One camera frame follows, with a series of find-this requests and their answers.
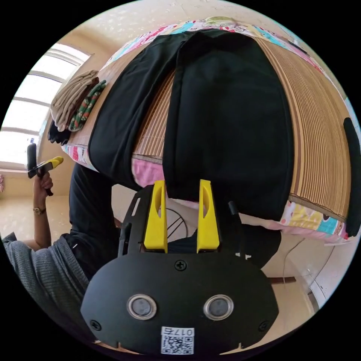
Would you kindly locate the bed with woven mat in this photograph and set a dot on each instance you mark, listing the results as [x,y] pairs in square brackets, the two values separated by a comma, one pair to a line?
[313,127]

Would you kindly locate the person's body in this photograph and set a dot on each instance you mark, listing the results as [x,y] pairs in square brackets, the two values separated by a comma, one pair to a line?
[48,276]

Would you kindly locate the window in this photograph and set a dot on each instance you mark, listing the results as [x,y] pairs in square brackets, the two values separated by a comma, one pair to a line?
[31,112]

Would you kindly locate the person's left forearm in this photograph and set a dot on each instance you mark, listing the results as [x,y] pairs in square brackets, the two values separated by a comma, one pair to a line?
[39,225]

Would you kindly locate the black cloth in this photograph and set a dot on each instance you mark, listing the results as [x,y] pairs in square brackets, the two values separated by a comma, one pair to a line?
[351,180]

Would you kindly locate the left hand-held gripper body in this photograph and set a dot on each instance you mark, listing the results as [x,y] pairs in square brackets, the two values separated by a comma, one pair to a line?
[40,168]

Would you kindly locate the black pants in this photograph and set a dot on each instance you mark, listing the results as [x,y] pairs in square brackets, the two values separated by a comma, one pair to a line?
[225,127]

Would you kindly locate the pile of clothes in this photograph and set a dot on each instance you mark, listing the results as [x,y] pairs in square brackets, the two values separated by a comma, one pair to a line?
[70,98]

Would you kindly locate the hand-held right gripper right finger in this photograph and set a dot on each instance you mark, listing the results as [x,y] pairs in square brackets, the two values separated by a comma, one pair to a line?
[208,225]

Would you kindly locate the person's left hand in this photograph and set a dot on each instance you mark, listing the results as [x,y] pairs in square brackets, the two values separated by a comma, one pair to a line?
[41,187]

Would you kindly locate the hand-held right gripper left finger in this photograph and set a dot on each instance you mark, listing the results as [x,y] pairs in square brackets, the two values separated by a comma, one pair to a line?
[154,222]

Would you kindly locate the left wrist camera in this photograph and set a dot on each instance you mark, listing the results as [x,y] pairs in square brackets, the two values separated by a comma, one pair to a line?
[31,156]

